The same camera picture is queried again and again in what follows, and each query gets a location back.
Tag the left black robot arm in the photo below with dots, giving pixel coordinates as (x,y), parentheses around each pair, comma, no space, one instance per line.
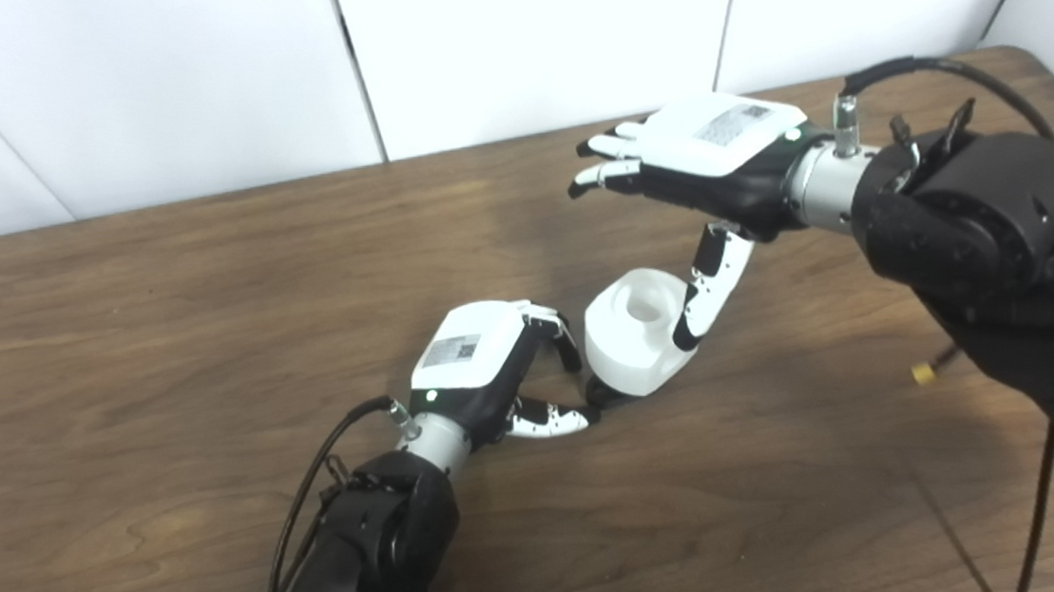
(368,548)

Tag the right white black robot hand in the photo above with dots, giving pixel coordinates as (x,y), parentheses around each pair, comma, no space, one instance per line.
(715,151)

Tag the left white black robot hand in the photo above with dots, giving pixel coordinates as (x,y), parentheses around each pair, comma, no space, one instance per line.
(470,358)

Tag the black flanged holder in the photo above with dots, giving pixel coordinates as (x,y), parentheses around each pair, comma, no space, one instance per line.
(604,392)

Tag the round white plastic piece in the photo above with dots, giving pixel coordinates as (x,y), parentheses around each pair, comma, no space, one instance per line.
(631,339)

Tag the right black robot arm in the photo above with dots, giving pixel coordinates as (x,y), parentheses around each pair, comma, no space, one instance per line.
(990,246)

